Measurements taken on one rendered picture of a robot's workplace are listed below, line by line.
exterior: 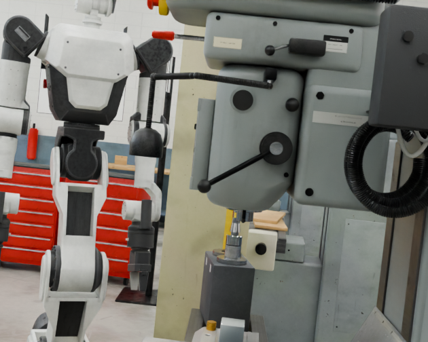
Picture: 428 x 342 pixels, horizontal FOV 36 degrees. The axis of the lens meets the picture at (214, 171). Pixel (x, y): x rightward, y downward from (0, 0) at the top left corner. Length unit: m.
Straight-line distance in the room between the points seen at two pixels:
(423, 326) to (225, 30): 0.74
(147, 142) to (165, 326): 2.08
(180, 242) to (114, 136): 7.48
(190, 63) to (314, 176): 1.93
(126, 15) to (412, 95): 9.76
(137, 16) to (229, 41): 9.40
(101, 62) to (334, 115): 0.92
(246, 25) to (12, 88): 0.95
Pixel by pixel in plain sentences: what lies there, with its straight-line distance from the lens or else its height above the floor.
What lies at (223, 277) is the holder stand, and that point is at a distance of 1.88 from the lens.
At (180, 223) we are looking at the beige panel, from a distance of 3.27.
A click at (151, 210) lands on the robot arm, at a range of 2.17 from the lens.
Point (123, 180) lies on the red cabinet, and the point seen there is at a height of 0.98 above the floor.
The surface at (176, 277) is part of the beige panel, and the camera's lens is 3.31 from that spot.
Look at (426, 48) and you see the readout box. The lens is 1.20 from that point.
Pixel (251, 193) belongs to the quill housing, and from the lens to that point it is 1.43.
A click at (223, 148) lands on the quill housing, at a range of 1.42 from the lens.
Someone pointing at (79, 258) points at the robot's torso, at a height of 1.05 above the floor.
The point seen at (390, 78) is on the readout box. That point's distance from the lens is 1.18.
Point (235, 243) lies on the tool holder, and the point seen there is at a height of 1.16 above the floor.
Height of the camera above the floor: 1.47
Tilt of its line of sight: 3 degrees down
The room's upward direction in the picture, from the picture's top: 6 degrees clockwise
